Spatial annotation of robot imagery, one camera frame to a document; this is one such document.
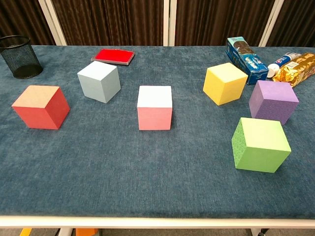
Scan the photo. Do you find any white table frame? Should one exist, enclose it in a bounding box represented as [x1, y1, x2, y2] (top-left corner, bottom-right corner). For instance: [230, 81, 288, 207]
[0, 215, 315, 236]

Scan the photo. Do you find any black mesh pen cup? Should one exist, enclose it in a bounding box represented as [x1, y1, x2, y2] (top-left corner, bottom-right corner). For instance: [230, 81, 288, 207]
[0, 35, 43, 80]

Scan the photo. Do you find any light blue cube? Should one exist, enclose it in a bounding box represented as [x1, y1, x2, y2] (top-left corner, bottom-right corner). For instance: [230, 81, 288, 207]
[77, 60, 122, 104]

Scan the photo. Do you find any gold foil snack pack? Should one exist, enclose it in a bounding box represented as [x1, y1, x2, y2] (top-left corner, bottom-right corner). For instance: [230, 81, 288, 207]
[272, 52, 315, 88]

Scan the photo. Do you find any green cube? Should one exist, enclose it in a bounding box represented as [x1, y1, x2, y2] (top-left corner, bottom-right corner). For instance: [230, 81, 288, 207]
[231, 117, 292, 174]

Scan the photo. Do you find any yellow cube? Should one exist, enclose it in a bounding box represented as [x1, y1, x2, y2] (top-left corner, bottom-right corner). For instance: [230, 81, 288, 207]
[202, 62, 249, 106]

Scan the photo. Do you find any blue cookie box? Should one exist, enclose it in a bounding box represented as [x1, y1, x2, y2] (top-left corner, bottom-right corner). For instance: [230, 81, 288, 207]
[225, 36, 269, 86]

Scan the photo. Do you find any pink cube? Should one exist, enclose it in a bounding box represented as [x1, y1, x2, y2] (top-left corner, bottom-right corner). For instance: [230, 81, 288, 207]
[136, 85, 173, 131]

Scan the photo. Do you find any orange floor object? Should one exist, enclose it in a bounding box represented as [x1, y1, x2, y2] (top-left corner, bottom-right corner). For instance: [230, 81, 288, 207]
[75, 228, 98, 236]

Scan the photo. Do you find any red ink pad case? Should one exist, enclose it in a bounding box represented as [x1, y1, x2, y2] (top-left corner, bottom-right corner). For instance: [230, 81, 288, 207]
[91, 48, 136, 66]

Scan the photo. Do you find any white blue toothpaste tube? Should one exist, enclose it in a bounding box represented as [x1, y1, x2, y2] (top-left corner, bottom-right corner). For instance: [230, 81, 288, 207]
[267, 52, 302, 79]

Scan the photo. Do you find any blue table cloth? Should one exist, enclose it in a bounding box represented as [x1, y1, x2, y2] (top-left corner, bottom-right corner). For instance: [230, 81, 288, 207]
[0, 45, 315, 219]

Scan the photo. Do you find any purple cube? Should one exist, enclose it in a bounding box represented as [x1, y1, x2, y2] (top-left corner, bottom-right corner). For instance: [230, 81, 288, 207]
[248, 80, 300, 125]

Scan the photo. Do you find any red-orange cube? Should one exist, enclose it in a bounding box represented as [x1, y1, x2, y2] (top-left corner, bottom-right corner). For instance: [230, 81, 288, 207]
[11, 85, 71, 130]

